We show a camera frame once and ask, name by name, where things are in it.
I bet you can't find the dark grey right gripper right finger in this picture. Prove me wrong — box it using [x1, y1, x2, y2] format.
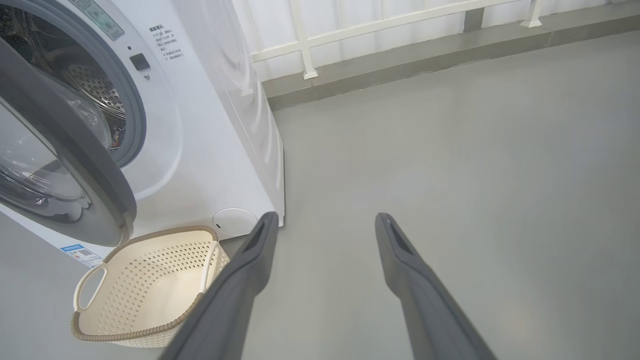
[375, 212, 498, 360]

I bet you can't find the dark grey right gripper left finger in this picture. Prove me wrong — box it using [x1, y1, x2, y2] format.
[159, 211, 280, 360]

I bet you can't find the round dark washing machine door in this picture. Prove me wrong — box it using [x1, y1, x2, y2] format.
[0, 37, 137, 248]

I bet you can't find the cream perforated laundry basket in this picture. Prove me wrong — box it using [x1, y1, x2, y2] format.
[71, 225, 231, 348]

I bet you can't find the white front-load washing machine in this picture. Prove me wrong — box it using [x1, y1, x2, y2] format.
[0, 0, 286, 268]

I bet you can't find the round white filter cover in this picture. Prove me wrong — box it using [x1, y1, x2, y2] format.
[212, 208, 259, 238]

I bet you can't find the blue energy label sticker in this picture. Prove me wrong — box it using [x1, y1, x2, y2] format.
[60, 243, 104, 268]

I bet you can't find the perforated steel washer drum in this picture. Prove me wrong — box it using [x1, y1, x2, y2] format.
[0, 5, 127, 151]

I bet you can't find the white metal railing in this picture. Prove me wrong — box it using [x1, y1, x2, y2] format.
[232, 0, 546, 81]

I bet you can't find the grey-green instruction sticker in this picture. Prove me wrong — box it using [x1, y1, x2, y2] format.
[67, 0, 125, 42]

